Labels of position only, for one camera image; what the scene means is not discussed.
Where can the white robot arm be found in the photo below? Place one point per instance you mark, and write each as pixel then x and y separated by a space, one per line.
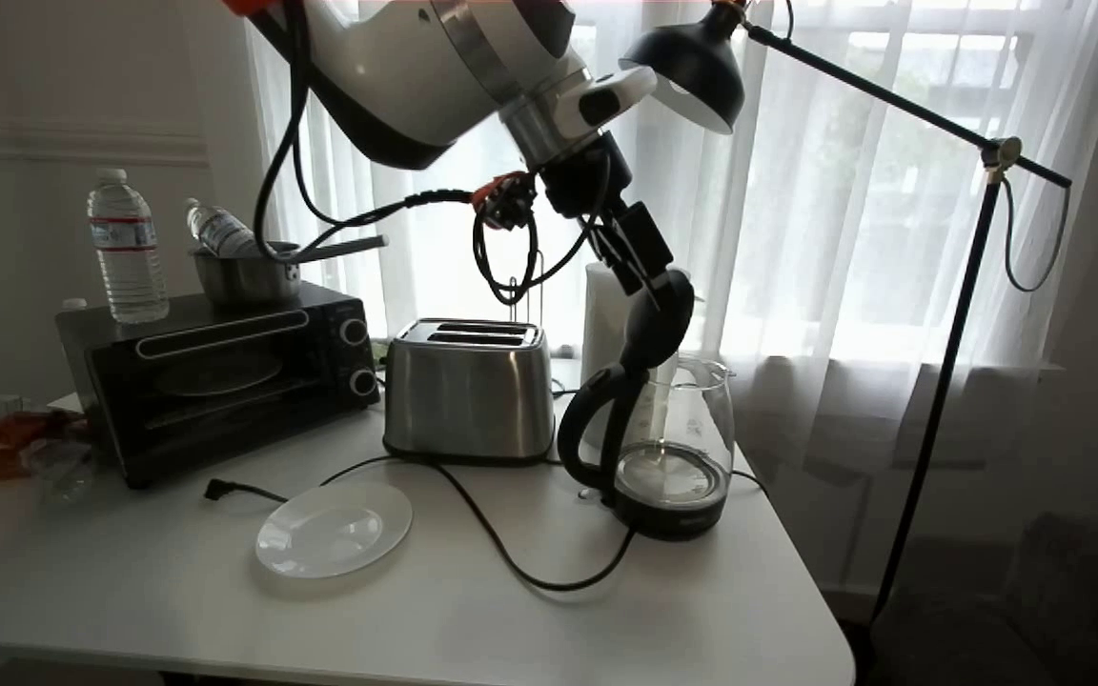
pixel 411 61

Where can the white covered sofa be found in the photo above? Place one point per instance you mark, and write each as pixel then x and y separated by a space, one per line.
pixel 857 431

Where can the black toaster oven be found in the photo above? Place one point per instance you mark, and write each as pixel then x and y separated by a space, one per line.
pixel 212 384

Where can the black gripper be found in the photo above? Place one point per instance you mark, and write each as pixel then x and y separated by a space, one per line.
pixel 609 202

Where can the black floor lamp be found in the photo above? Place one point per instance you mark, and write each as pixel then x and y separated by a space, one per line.
pixel 942 384

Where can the small metal pot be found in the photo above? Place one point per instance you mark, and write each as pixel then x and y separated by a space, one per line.
pixel 247 285

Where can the clear crumpled plastic bag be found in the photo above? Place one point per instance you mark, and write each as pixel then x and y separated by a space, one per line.
pixel 65 474

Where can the white paper towel roll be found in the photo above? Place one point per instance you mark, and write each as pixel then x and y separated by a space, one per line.
pixel 602 324

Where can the white round plate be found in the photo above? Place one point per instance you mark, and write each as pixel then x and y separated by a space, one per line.
pixel 334 526

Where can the clear water bottle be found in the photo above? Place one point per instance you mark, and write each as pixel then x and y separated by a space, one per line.
pixel 126 254

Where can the small plastic bottle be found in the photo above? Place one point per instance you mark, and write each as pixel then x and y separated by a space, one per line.
pixel 222 232

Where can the silver two-slot toaster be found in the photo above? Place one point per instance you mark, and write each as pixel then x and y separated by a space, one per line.
pixel 468 397

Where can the white sheer curtain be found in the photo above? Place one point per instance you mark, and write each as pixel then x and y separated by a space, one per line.
pixel 827 232

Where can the dark armchair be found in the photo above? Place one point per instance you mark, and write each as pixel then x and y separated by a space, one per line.
pixel 1068 610

